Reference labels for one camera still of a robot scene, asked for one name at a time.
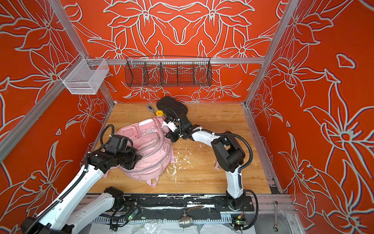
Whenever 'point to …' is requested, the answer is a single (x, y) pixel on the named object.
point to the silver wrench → (275, 228)
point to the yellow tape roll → (159, 113)
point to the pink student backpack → (148, 135)
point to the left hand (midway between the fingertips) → (144, 153)
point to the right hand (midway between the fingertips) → (165, 133)
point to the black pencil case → (171, 104)
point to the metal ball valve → (185, 221)
